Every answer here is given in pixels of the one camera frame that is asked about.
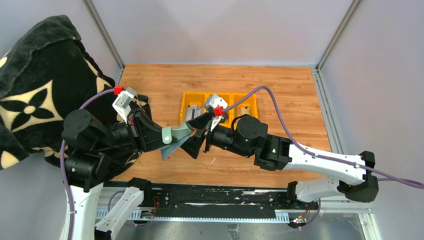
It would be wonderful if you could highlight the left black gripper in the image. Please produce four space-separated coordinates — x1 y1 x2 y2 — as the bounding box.
94 106 179 153

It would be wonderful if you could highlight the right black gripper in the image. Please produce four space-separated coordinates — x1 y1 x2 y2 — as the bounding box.
175 110 252 158

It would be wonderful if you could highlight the mint green card holder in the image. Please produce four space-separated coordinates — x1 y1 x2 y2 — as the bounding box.
160 121 195 161

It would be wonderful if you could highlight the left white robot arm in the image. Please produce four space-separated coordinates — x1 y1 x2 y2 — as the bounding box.
61 108 179 240

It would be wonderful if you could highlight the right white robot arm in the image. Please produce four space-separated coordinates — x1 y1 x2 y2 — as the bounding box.
181 113 379 209

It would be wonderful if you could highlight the silver card holder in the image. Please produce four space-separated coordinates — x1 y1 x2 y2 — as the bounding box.
183 104 205 123

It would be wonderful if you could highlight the black card holder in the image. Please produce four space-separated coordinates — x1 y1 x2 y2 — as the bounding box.
219 112 230 127

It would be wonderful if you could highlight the tan card holder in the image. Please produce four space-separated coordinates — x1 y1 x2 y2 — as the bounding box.
235 105 254 117

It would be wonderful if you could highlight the yellow three-compartment bin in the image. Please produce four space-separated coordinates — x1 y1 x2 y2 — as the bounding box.
179 92 259 128

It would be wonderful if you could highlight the black floral blanket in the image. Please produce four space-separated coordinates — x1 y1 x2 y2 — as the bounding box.
0 15 123 170

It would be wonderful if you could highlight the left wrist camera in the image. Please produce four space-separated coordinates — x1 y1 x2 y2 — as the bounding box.
112 86 136 123

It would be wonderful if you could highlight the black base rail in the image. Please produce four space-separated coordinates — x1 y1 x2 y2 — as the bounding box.
112 180 321 221

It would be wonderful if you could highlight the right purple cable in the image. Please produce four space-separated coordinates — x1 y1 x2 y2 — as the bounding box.
213 85 424 190

